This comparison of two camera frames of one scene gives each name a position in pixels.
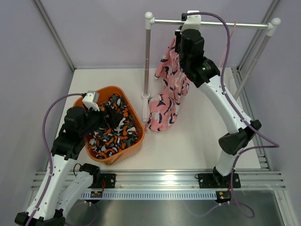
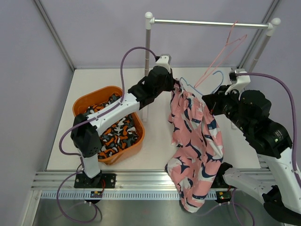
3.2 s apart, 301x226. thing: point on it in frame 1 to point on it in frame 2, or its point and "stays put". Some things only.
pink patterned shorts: x=162 y=107 to x=198 y=147
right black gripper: x=178 y=38 to x=215 y=100
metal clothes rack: x=272 y=26 stays put
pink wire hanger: x=226 y=45 to x=244 y=36
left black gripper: x=113 y=119 to x=170 y=82
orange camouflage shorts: x=109 y=141 stays put
